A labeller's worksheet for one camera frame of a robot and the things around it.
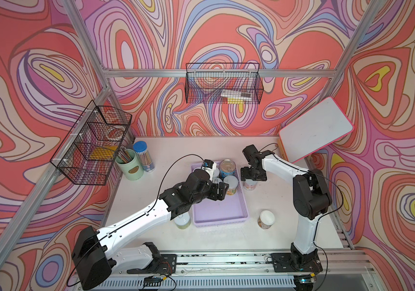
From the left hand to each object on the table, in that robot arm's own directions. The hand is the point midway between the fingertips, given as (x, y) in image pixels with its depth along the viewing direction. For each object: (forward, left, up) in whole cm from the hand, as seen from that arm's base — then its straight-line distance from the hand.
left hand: (223, 184), depth 74 cm
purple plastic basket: (-1, -6, -22) cm, 23 cm away
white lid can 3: (+17, +2, -15) cm, 23 cm away
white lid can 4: (-9, -19, -14) cm, 26 cm away
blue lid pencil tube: (+22, +40, -11) cm, 47 cm away
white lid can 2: (+12, +2, -16) cm, 20 cm away
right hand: (+12, -17, -18) cm, 28 cm away
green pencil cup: (+19, +48, -8) cm, 52 cm away
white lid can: (+9, -6, -13) cm, 18 cm away
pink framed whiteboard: (+44, -60, -10) cm, 75 cm away
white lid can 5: (-10, +17, -14) cm, 24 cm away
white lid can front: (+10, -15, -17) cm, 25 cm away
